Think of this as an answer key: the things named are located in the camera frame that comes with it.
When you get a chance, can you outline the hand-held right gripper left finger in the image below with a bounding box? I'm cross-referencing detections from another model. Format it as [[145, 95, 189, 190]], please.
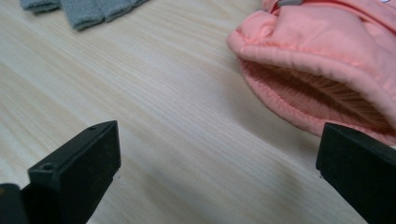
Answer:
[[21, 120, 121, 224]]

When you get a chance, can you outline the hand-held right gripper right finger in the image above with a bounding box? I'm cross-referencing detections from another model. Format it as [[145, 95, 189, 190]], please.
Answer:
[[316, 122, 396, 224]]

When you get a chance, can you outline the pink padded glove grey palm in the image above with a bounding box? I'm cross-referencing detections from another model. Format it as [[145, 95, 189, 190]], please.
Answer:
[[226, 0, 396, 146]]

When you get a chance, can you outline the grey knit glove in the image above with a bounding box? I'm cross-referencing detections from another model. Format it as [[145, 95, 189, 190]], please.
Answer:
[[20, 0, 62, 13], [60, 0, 150, 32]]

